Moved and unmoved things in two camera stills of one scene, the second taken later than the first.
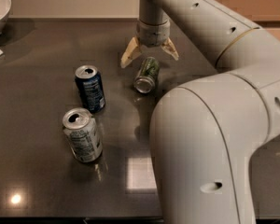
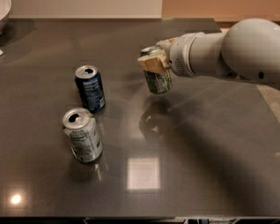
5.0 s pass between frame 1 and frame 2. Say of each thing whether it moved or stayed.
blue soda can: stayed
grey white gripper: moved
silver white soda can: stayed
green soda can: moved
